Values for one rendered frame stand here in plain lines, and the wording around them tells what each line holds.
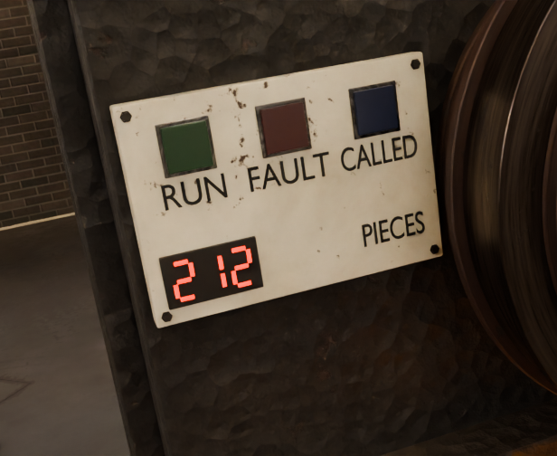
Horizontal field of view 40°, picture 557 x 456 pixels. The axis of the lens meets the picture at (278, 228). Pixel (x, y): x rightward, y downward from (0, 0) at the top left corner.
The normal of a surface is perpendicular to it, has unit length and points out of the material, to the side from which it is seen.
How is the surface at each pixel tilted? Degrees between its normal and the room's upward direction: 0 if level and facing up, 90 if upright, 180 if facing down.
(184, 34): 90
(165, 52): 90
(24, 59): 90
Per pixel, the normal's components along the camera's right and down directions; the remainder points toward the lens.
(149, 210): 0.30, 0.20
